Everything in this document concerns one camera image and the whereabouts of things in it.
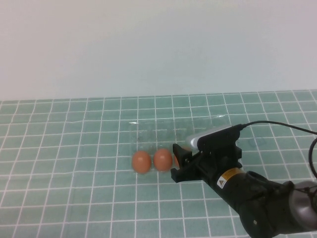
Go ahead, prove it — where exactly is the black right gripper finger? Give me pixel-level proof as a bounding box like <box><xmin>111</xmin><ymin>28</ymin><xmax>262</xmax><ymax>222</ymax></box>
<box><xmin>172</xmin><ymin>143</ymin><xmax>193</xmax><ymax>170</ymax></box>
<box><xmin>170</xmin><ymin>161</ymin><xmax>202</xmax><ymax>183</ymax></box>

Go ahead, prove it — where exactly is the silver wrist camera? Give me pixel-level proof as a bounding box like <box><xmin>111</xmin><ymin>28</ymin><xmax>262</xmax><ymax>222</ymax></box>
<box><xmin>185</xmin><ymin>124</ymin><xmax>241</xmax><ymax>150</ymax></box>

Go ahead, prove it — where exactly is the brown egg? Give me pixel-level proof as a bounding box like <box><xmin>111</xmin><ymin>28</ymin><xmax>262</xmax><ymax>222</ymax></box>
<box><xmin>153</xmin><ymin>149</ymin><xmax>173</xmax><ymax>172</ymax></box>
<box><xmin>173</xmin><ymin>146</ymin><xmax>192</xmax><ymax>167</ymax></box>
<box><xmin>131</xmin><ymin>150</ymin><xmax>152</xmax><ymax>174</ymax></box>

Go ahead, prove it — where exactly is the clear plastic egg tray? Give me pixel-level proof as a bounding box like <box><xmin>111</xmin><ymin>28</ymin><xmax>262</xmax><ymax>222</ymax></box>
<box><xmin>128</xmin><ymin>114</ymin><xmax>236</xmax><ymax>175</ymax></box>

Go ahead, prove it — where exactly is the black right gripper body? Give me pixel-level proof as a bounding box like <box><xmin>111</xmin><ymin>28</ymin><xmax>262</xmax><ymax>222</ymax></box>
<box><xmin>190</xmin><ymin>128</ymin><xmax>244</xmax><ymax>186</ymax></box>

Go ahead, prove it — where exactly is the black camera cable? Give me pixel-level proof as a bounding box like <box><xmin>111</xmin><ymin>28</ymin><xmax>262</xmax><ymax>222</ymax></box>
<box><xmin>237</xmin><ymin>120</ymin><xmax>317</xmax><ymax>179</ymax></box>

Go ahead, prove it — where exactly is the green white-grid tablecloth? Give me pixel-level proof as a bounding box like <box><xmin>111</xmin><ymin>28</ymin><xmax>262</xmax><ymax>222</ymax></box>
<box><xmin>0</xmin><ymin>89</ymin><xmax>317</xmax><ymax>238</ymax></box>

